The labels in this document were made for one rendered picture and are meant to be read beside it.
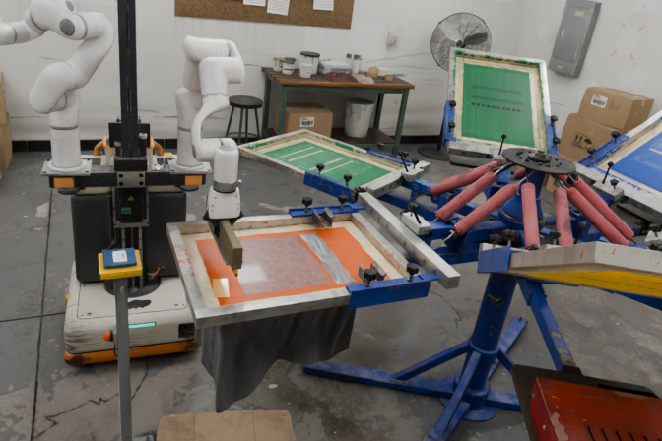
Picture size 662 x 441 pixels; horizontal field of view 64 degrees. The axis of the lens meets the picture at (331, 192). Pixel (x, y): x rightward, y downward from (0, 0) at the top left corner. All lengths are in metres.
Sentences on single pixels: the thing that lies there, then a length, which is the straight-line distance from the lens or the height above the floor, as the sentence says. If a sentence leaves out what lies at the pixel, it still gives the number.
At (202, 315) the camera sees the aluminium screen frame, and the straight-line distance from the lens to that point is 1.58.
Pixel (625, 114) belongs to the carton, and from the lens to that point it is 5.69.
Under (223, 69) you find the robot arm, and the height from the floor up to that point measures 1.59.
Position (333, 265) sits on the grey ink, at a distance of 1.91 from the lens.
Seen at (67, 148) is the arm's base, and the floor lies 1.22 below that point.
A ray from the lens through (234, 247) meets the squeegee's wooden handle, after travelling 1.60.
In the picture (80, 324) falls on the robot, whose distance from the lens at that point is 2.79.
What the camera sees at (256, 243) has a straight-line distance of 2.01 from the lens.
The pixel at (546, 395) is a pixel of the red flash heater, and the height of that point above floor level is 1.10.
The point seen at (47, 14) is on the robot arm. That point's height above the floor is 1.69.
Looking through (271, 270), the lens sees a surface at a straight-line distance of 1.86.
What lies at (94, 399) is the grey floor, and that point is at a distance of 2.81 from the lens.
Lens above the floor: 1.94
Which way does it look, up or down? 23 degrees down
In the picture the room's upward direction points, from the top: 8 degrees clockwise
